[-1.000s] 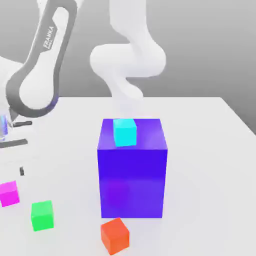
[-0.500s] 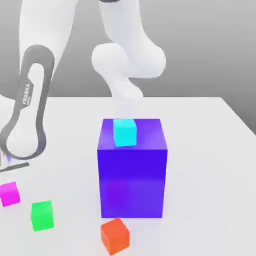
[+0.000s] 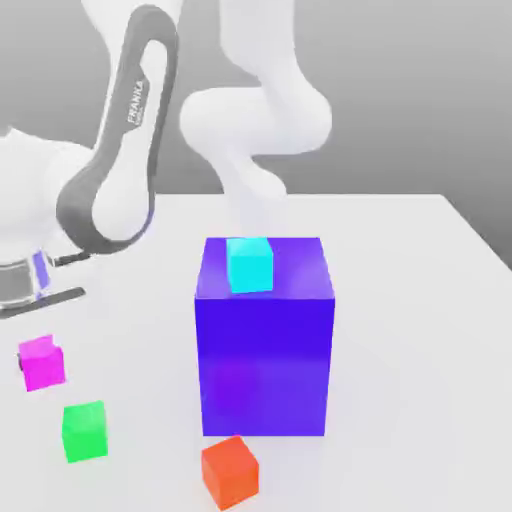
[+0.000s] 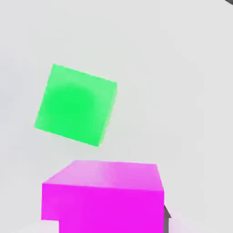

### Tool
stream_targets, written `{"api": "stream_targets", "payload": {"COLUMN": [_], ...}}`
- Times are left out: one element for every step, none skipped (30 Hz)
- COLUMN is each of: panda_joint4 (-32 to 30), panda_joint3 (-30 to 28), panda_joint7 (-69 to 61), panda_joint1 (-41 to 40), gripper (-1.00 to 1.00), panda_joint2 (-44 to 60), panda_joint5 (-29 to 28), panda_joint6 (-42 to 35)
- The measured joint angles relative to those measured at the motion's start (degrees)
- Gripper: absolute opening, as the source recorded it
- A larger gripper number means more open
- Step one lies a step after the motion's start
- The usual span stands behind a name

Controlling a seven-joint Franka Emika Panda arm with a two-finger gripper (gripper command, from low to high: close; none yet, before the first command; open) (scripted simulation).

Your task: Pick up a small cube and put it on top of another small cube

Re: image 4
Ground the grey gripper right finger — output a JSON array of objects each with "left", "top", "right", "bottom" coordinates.
[{"left": 163, "top": 204, "right": 195, "bottom": 233}]

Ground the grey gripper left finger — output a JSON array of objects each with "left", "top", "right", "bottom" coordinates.
[{"left": 23, "top": 219, "right": 60, "bottom": 233}]

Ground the small magenta cube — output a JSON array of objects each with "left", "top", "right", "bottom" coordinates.
[{"left": 41, "top": 160, "right": 165, "bottom": 233}]

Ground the small green cube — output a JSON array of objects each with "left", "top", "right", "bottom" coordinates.
[{"left": 34, "top": 63, "right": 118, "bottom": 147}]

